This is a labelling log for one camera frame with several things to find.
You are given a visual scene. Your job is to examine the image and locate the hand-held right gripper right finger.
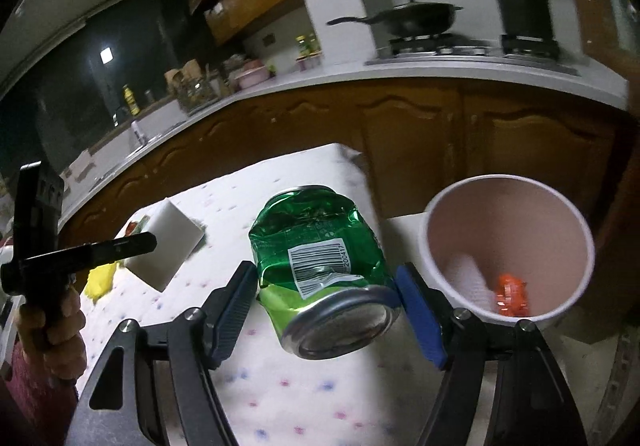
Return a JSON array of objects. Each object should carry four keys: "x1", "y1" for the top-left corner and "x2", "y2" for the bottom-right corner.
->
[{"x1": 395, "y1": 262, "x2": 588, "y2": 446}]

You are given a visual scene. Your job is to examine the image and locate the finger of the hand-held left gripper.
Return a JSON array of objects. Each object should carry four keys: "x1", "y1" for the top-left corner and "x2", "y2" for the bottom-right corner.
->
[{"x1": 64, "y1": 232, "x2": 158, "y2": 273}]

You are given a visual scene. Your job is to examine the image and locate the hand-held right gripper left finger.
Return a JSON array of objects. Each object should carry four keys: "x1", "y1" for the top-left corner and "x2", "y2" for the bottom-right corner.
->
[{"x1": 65, "y1": 260, "x2": 258, "y2": 446}]

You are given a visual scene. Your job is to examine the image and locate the white rectangular box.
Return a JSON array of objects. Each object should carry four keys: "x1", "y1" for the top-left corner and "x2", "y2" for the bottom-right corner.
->
[{"x1": 123, "y1": 197, "x2": 208, "y2": 293}]

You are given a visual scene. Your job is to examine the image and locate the white tissue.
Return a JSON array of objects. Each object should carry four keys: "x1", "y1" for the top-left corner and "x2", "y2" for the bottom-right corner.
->
[{"x1": 450, "y1": 253, "x2": 493, "y2": 308}]

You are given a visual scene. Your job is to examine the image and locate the orange snack wrapper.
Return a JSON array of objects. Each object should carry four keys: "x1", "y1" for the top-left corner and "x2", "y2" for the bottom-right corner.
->
[{"x1": 492, "y1": 273, "x2": 531, "y2": 318}]

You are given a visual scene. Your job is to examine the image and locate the crushed green drink can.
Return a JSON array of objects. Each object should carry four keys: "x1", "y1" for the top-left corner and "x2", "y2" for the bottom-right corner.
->
[{"x1": 248, "y1": 184, "x2": 403, "y2": 361}]

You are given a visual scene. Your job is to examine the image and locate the white round trash bin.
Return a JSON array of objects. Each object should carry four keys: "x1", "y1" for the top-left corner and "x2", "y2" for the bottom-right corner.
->
[{"x1": 419, "y1": 174, "x2": 597, "y2": 333}]

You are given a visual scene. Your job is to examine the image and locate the person's left forearm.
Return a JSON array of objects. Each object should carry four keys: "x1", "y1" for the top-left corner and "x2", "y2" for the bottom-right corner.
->
[{"x1": 0, "y1": 338, "x2": 81, "y2": 446}]

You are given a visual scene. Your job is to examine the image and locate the person's left hand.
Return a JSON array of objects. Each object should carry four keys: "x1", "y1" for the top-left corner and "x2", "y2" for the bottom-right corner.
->
[{"x1": 14, "y1": 283, "x2": 89, "y2": 381}]

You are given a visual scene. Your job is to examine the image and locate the floral white tablecloth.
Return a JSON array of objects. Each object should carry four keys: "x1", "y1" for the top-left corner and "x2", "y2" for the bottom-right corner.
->
[{"x1": 60, "y1": 142, "x2": 501, "y2": 446}]

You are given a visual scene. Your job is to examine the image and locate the yellow dish soap bottle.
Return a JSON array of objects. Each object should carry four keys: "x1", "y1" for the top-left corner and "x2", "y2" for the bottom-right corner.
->
[{"x1": 122, "y1": 85, "x2": 141, "y2": 116}]

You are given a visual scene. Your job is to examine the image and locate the dark kitchen window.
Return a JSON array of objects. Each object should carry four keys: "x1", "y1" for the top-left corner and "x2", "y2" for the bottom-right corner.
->
[{"x1": 0, "y1": 0, "x2": 221, "y2": 177}]

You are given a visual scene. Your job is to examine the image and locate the utensil rack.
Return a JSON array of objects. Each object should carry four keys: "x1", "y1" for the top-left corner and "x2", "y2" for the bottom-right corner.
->
[{"x1": 165, "y1": 61, "x2": 222, "y2": 113}]

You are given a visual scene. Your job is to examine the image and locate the wooden base cabinets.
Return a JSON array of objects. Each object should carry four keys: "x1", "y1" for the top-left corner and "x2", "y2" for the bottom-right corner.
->
[{"x1": 60, "y1": 78, "x2": 631, "y2": 247}]

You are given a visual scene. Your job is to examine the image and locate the pink plastic basin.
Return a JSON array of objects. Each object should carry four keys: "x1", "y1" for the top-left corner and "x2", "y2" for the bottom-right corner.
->
[{"x1": 235, "y1": 60, "x2": 272, "y2": 90}]

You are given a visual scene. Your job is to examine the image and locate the white kitchen countertop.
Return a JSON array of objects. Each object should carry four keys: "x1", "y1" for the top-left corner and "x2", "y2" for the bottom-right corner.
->
[{"x1": 55, "y1": 53, "x2": 631, "y2": 227}]

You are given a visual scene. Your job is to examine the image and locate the gas stove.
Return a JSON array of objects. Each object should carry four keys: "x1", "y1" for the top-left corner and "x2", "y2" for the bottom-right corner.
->
[{"x1": 365, "y1": 35, "x2": 583, "y2": 77}]

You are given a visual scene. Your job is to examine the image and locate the black wok with lid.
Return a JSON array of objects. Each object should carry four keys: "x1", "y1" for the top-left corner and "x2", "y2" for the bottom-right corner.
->
[{"x1": 327, "y1": 0, "x2": 463, "y2": 40}]

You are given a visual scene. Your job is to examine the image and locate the black cooking pot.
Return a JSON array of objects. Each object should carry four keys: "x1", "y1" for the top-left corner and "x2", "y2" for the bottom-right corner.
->
[{"x1": 482, "y1": 0, "x2": 561, "y2": 40}]

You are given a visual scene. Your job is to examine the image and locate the wooden door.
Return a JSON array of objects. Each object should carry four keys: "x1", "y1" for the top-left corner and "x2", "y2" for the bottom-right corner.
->
[{"x1": 555, "y1": 0, "x2": 640, "y2": 97}]

